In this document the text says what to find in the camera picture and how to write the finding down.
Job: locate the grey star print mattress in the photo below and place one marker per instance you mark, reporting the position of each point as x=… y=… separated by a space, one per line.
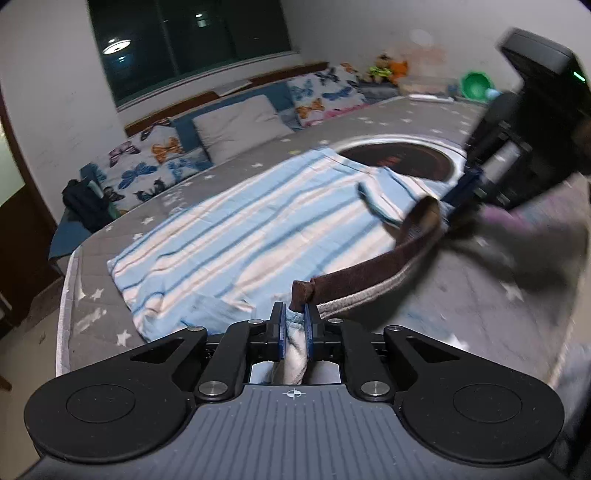
x=461 y=318

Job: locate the stuffed toy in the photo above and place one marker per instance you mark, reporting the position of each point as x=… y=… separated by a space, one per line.
x=385 y=69

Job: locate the blue cushion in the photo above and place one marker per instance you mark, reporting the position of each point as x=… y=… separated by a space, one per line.
x=185 y=130

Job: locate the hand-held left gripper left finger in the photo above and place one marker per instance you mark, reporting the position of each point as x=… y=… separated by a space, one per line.
x=277 y=331

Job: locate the green plastic basin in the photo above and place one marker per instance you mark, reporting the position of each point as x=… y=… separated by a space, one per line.
x=476 y=85

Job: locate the butterfly print pillow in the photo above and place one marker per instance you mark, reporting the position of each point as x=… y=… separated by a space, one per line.
x=323 y=92
x=138 y=170

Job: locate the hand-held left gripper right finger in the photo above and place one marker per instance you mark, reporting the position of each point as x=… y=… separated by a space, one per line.
x=310 y=331

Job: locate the grey pillow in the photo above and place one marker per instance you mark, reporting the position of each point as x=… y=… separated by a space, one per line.
x=240 y=125

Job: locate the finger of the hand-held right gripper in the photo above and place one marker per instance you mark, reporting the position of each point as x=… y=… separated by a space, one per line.
x=466 y=190

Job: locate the black bag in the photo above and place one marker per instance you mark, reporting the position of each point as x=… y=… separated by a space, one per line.
x=87 y=203

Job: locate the window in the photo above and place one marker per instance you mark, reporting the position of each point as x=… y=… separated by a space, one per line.
x=194 y=41

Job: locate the blue cloth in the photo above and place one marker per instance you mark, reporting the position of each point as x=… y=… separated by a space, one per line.
x=67 y=240

